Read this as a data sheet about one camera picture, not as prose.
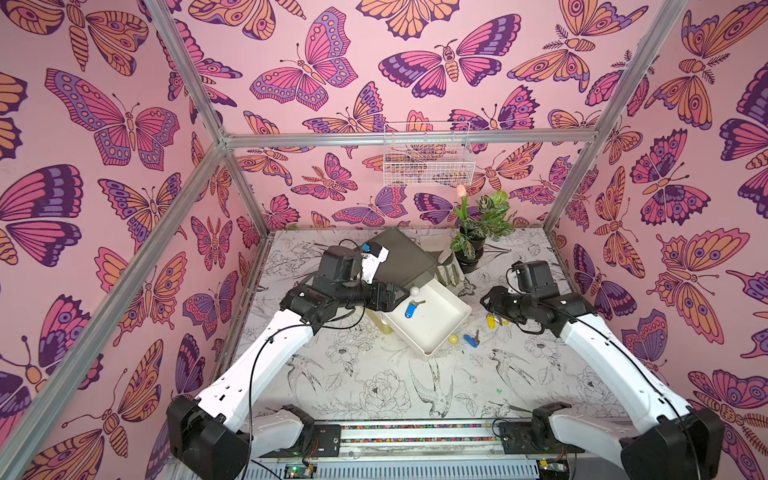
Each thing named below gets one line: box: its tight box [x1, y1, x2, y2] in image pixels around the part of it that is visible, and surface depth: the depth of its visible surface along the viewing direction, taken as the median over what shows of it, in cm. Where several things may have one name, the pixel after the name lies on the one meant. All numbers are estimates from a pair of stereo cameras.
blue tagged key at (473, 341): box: [463, 329, 480, 348], surface depth 92 cm
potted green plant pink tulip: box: [449, 184, 515, 274], surface depth 92 cm
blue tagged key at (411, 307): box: [405, 300, 426, 319], surface depth 91 cm
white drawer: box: [382, 278, 472, 355], surface depth 90 cm
